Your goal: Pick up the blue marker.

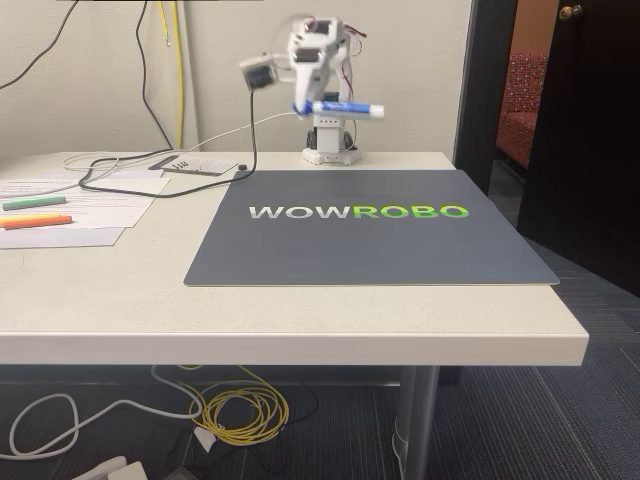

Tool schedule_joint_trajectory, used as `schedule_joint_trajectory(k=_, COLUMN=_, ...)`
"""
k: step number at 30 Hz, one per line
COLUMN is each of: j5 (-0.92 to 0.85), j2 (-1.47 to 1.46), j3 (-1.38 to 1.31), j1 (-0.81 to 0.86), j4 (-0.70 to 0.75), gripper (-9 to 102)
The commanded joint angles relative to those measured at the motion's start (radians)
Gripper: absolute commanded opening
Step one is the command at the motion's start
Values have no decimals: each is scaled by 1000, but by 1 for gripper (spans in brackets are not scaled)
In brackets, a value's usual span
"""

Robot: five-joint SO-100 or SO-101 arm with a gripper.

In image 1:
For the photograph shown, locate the yellow marker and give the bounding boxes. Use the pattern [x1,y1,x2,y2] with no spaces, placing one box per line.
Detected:
[0,213,62,223]

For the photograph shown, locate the black wall cable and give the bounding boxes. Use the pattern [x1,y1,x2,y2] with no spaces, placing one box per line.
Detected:
[135,0,176,151]

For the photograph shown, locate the white floor cable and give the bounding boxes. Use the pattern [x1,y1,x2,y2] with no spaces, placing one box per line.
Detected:
[8,365,202,458]

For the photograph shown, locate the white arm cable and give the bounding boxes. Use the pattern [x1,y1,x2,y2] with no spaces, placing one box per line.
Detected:
[63,111,301,174]

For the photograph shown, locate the yellow wall cable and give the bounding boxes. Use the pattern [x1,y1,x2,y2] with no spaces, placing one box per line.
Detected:
[158,0,184,151]

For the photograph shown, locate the blue Expo marker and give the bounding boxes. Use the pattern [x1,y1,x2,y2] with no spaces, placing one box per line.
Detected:
[291,99,387,121]

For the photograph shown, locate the green marker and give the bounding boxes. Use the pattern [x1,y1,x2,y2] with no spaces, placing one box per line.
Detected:
[1,195,68,212]

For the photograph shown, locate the grey metal table leg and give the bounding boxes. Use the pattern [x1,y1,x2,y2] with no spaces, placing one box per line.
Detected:
[391,365,442,480]

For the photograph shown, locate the red patterned chair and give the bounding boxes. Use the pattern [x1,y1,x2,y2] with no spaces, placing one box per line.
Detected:
[495,50,550,169]

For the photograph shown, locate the orange marker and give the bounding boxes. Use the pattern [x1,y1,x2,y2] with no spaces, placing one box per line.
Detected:
[1,215,74,231]

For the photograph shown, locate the white power strip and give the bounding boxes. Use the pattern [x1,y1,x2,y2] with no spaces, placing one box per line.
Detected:
[53,454,147,480]

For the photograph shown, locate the plain white paper sheet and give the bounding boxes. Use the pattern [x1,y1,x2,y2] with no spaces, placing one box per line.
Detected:
[0,226,127,250]

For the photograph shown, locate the large printed paper sheet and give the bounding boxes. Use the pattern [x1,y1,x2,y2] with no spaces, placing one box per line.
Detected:
[0,176,173,230]

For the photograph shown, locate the dark door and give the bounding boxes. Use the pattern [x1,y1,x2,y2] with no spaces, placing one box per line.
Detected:
[516,0,640,297]

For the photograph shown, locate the printed paper sheet under cable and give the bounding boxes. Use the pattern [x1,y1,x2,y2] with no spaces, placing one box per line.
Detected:
[0,168,166,188]

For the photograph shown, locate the thin black hanging cable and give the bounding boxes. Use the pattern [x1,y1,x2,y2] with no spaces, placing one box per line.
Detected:
[0,0,81,92]

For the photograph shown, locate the grey WOWROBO mat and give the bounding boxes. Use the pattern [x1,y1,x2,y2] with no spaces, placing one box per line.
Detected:
[183,168,561,288]

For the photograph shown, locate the white gripper camera box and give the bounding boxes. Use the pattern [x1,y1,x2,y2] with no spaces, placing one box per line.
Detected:
[237,51,280,92]

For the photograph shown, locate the black camera cable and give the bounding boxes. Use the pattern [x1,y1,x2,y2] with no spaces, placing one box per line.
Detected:
[77,87,260,198]

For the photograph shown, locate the dark door frame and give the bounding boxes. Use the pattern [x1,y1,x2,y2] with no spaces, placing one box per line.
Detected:
[451,0,519,197]

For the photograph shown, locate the coiled yellow floor cable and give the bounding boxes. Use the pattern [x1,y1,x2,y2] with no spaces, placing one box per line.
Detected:
[176,364,291,446]

